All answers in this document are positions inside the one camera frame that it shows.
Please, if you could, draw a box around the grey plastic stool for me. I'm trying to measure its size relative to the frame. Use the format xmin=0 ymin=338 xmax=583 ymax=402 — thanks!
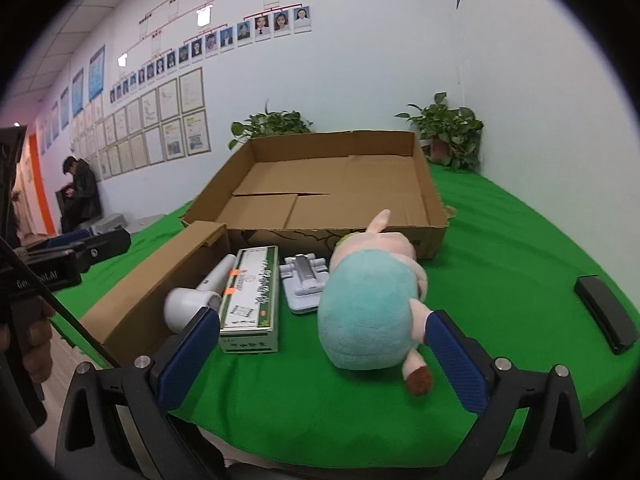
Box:
xmin=91 ymin=214 xmax=127 ymax=235

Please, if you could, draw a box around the white handheld fan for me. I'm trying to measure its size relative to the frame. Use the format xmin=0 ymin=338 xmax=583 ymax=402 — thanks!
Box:
xmin=163 ymin=254 xmax=235 ymax=334

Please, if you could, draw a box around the black rectangular device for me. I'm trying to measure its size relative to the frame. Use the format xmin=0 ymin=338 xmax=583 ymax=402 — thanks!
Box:
xmin=574 ymin=275 xmax=639 ymax=356

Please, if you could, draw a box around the large open cardboard tray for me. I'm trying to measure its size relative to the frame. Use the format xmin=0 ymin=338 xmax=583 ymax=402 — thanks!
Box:
xmin=182 ymin=130 xmax=448 ymax=259

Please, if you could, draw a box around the operator left hand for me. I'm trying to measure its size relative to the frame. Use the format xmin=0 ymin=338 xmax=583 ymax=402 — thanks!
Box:
xmin=23 ymin=296 xmax=55 ymax=384

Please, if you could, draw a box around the right potted plant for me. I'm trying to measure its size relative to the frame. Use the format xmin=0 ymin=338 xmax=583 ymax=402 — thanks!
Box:
xmin=395 ymin=91 xmax=484 ymax=171

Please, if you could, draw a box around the potted plant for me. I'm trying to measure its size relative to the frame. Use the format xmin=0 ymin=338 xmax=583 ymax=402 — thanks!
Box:
xmin=395 ymin=91 xmax=484 ymax=171
xmin=228 ymin=104 xmax=312 ymax=151

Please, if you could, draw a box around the left potted plant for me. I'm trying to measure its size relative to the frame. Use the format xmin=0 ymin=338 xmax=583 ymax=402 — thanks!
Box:
xmin=228 ymin=104 xmax=312 ymax=151

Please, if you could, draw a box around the framed certificate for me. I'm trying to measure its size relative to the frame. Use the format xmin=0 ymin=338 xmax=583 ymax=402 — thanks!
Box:
xmin=179 ymin=68 xmax=205 ymax=113
xmin=183 ymin=108 xmax=210 ymax=156

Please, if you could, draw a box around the pig plush toy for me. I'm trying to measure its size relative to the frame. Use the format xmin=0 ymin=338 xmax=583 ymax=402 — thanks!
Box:
xmin=317 ymin=209 xmax=433 ymax=396

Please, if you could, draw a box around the green white medicine box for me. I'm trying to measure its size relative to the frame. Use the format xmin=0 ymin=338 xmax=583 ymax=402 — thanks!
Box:
xmin=219 ymin=245 xmax=280 ymax=354

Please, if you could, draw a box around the long narrow cardboard box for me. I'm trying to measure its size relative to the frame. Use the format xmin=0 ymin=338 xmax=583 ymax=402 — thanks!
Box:
xmin=81 ymin=221 xmax=230 ymax=365

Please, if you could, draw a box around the framed certificate lower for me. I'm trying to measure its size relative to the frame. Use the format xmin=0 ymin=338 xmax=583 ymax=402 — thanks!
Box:
xmin=183 ymin=108 xmax=210 ymax=156

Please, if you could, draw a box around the green table cloth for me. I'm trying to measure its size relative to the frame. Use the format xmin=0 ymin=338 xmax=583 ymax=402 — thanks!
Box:
xmin=49 ymin=161 xmax=640 ymax=470

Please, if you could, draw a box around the seated person in black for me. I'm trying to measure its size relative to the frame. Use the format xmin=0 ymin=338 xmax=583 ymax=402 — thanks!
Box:
xmin=61 ymin=156 xmax=103 ymax=234

